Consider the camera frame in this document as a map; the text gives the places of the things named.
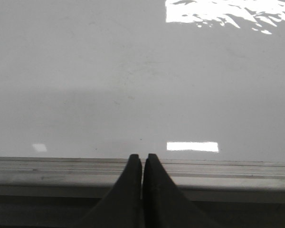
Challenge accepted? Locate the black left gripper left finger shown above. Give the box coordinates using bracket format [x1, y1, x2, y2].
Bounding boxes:
[74, 154, 142, 228]

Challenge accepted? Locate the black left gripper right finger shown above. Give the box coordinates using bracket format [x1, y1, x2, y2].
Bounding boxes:
[142, 153, 222, 228]

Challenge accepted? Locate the white whiteboard with aluminium frame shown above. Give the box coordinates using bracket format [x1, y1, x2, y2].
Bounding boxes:
[0, 0, 285, 203]

